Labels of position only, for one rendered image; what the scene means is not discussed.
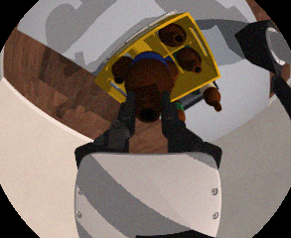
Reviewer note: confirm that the brown bottle with cream label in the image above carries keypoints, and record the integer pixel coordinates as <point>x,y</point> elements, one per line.
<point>211,96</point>

